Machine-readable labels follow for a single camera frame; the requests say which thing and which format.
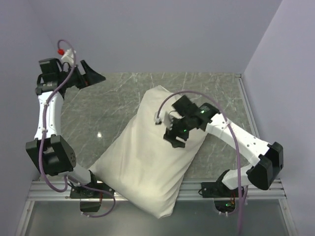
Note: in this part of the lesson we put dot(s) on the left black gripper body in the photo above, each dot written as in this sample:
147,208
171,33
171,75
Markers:
80,81

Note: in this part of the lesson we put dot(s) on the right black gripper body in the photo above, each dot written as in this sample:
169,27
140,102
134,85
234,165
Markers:
180,128

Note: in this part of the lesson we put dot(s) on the cream satin pillowcase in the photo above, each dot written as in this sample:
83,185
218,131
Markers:
142,166

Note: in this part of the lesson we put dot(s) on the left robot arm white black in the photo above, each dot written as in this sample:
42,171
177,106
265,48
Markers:
49,151

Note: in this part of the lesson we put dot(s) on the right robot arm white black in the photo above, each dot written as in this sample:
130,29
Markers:
265,160

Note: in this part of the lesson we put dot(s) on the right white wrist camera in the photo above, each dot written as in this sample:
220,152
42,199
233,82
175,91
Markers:
157,119

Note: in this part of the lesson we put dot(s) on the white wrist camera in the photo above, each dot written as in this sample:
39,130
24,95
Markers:
67,56
157,119

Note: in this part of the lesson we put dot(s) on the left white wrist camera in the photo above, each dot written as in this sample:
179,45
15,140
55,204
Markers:
67,56

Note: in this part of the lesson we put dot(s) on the aluminium front mounting rail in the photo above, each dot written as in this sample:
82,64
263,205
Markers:
189,190

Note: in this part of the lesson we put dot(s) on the aluminium right side rail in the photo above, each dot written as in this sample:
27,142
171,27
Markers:
247,106

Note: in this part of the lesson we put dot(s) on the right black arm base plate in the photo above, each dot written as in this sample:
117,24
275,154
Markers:
217,190

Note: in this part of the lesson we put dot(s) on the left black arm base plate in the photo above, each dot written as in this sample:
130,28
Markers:
78,192

